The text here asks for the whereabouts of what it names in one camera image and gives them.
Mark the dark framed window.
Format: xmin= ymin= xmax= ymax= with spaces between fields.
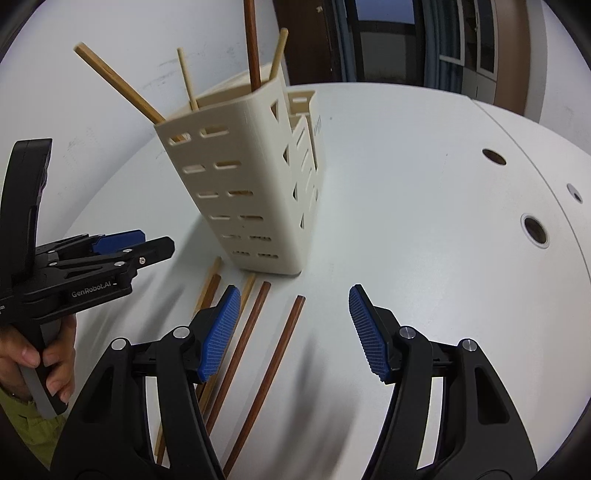
xmin=346 ymin=0 xmax=430 ymax=86

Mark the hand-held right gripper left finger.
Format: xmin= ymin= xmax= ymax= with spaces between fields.
xmin=51 ymin=285 xmax=242 ymax=480

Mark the person's left hand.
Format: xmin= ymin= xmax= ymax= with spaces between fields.
xmin=0 ymin=316 xmax=77 ymax=403

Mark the white framed glass door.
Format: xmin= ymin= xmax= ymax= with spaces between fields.
xmin=438 ymin=0 xmax=465 ymax=65

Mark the brown glass-door cabinet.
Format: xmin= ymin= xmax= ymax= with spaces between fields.
xmin=462 ymin=0 xmax=532 ymax=121

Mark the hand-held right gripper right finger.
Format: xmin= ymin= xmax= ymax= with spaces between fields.
xmin=348 ymin=284 xmax=539 ymax=480

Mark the person's olive clothing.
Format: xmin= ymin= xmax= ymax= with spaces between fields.
xmin=0 ymin=385 xmax=65 ymax=467

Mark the dark brown wooden door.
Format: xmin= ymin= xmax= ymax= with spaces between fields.
xmin=272 ymin=0 xmax=347 ymax=86

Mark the ringed open table grommet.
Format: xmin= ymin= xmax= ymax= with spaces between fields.
xmin=521 ymin=213 xmax=551 ymax=249

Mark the blue-grey curtain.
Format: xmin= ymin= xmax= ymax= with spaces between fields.
xmin=332 ymin=0 xmax=357 ymax=85
xmin=420 ymin=0 xmax=462 ymax=90

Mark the cream slotted utensil holder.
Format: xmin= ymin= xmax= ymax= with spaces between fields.
xmin=154 ymin=62 xmax=326 ymax=278

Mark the dark wooden chopstick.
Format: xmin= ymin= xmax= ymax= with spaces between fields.
xmin=204 ymin=281 xmax=272 ymax=435
xmin=243 ymin=0 xmax=262 ymax=90
xmin=224 ymin=294 xmax=306 ymax=480

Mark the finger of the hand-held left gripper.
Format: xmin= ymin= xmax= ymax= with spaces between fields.
xmin=46 ymin=236 xmax=176 ymax=289
xmin=51 ymin=229 xmax=147 ymax=261

